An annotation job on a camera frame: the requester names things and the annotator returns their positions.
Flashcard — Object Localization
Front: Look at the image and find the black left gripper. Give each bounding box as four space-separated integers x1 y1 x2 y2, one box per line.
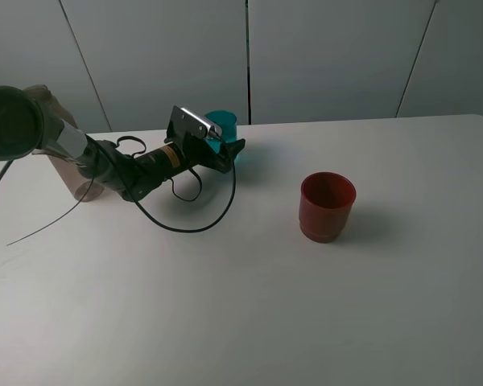
163 135 246 174

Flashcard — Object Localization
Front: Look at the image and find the teal transparent plastic cup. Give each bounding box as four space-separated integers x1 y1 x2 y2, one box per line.
204 110 238 155

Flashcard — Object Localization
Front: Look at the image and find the clear plastic water bottle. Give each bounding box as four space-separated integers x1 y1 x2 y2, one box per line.
23 84 105 202

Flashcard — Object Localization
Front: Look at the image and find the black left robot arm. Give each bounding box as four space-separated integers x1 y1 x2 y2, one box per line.
0 86 246 202

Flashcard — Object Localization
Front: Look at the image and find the red plastic cup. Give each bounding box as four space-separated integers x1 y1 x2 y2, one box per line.
299 172 357 244

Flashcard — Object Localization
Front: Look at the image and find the black camera cable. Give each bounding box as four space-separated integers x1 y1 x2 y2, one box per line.
0 134 237 247

